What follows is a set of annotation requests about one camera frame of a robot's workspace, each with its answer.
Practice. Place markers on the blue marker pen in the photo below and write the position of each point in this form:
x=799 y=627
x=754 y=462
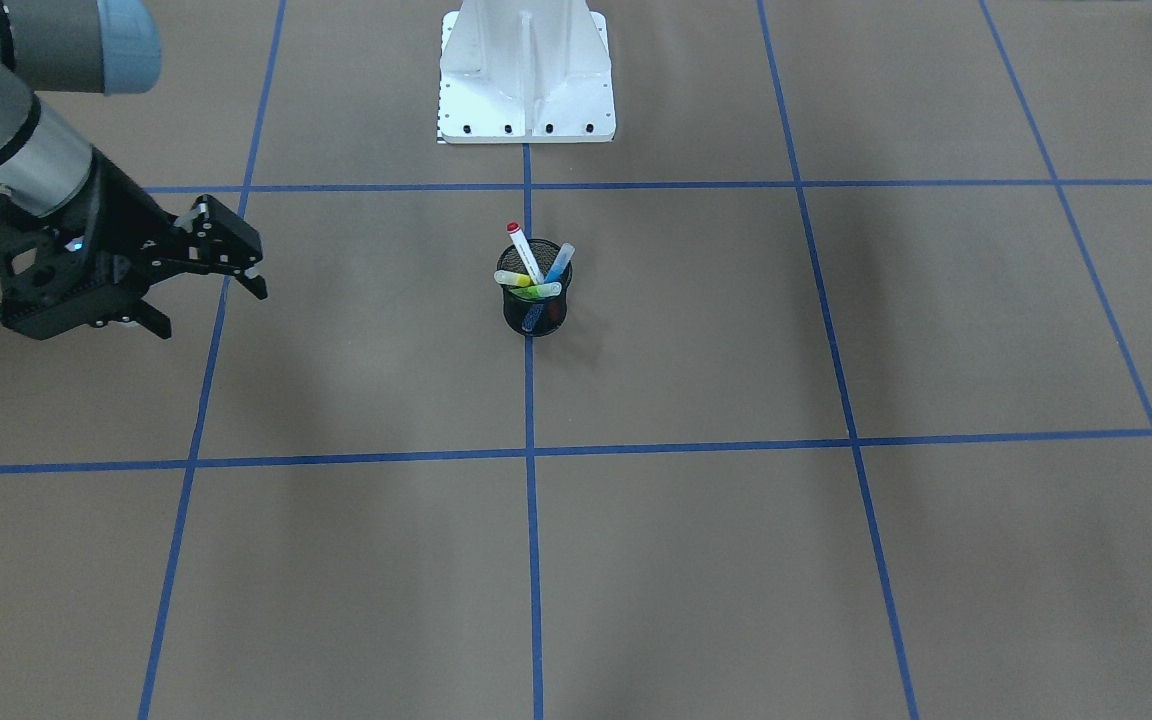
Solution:
x=557 y=269

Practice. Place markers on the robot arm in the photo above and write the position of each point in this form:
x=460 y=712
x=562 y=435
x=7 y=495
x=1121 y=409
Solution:
x=81 y=47

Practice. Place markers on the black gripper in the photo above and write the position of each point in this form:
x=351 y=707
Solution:
x=124 y=218

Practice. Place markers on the white pedestal column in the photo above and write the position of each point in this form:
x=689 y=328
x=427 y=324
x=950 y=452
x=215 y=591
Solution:
x=525 y=72

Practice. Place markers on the black mesh pen cup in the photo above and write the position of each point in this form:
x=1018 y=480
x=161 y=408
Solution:
x=514 y=310

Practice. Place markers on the green highlighter pen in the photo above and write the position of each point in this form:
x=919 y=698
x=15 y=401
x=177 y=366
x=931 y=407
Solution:
x=537 y=292

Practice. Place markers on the white marker red cap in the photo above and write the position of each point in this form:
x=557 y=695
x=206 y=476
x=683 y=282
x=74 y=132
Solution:
x=522 y=246

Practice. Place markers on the yellow highlighter pen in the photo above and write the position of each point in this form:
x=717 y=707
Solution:
x=512 y=280

